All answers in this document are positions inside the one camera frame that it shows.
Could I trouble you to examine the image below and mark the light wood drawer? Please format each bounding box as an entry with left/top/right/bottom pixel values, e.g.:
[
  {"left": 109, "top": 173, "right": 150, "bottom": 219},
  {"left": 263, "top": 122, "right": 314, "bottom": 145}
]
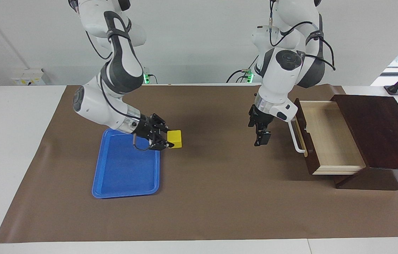
[{"left": 289, "top": 99, "right": 367, "bottom": 176}]

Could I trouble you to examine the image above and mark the white drawer handle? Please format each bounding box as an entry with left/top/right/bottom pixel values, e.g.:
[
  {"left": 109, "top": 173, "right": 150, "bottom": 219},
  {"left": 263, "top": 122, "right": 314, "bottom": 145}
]
[{"left": 288, "top": 118, "right": 307, "bottom": 155}]

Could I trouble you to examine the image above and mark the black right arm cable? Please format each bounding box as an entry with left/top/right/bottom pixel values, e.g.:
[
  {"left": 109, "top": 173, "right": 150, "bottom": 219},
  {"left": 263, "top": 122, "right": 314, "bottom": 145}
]
[{"left": 68, "top": 0, "right": 154, "bottom": 152}]

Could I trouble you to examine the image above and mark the brown paper table mat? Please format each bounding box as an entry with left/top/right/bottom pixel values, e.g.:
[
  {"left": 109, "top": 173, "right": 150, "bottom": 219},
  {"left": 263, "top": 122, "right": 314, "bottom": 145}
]
[{"left": 0, "top": 84, "right": 398, "bottom": 244}]

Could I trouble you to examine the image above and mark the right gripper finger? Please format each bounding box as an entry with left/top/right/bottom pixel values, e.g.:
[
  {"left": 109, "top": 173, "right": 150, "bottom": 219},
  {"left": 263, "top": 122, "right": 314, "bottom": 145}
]
[
  {"left": 150, "top": 113, "right": 170, "bottom": 134},
  {"left": 148, "top": 134, "right": 175, "bottom": 151}
]

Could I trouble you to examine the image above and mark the white wall socket box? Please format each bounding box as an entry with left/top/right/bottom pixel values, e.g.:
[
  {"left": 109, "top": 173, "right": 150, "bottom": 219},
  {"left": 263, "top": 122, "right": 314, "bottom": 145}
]
[{"left": 12, "top": 68, "right": 47, "bottom": 86}]

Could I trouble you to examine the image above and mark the yellow cube block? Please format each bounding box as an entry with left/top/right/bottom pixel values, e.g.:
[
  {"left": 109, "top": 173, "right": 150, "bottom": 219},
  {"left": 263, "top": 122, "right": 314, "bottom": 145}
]
[{"left": 167, "top": 130, "right": 182, "bottom": 149}]

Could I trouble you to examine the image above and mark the blue plastic tray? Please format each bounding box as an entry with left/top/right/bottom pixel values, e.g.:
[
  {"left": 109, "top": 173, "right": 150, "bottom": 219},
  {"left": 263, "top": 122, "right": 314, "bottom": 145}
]
[{"left": 91, "top": 128, "right": 161, "bottom": 199}]

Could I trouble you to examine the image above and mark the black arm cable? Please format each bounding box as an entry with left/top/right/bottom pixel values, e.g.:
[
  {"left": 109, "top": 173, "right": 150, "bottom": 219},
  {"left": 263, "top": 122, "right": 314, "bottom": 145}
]
[
  {"left": 268, "top": 0, "right": 336, "bottom": 71},
  {"left": 68, "top": 0, "right": 154, "bottom": 152}
]

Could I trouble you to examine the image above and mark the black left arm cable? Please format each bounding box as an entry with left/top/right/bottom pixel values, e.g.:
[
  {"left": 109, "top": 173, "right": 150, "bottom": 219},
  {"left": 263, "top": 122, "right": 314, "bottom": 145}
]
[{"left": 268, "top": 0, "right": 336, "bottom": 71}]

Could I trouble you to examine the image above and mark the dark wood drawer cabinet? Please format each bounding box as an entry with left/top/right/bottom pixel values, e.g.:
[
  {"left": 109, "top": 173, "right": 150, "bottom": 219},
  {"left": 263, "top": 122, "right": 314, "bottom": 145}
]
[{"left": 330, "top": 94, "right": 398, "bottom": 191}]

